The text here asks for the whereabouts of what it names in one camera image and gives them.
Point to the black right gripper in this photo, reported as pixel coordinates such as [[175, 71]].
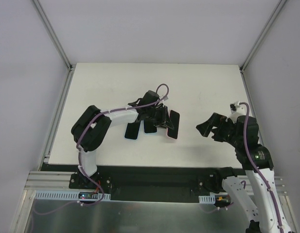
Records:
[[215, 128]]

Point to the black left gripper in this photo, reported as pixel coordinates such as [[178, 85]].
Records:
[[161, 116]]

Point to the black phone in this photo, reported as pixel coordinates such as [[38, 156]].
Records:
[[131, 131], [174, 118]]

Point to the pink phone case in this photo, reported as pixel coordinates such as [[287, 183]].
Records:
[[171, 138]]

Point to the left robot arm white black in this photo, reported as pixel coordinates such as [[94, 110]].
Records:
[[91, 128]]

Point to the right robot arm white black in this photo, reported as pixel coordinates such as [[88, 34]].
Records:
[[264, 214]]

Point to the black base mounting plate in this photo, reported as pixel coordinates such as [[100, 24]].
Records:
[[152, 184]]

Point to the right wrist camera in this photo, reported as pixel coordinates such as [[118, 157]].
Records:
[[237, 110]]

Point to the right white cable duct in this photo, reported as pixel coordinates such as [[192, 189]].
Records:
[[214, 198]]

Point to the white cable duct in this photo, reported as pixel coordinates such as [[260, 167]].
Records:
[[214, 198], [67, 195]]

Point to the right aluminium frame post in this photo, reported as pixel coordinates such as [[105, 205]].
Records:
[[263, 34]]

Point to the aluminium frame post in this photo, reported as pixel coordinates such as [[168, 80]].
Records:
[[263, 34], [51, 33]]

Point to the aluminium front rail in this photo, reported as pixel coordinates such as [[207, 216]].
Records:
[[53, 180]]

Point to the left white cable duct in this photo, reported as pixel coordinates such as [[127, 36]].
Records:
[[67, 195]]

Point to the left aluminium frame post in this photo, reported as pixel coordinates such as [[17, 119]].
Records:
[[51, 33]]

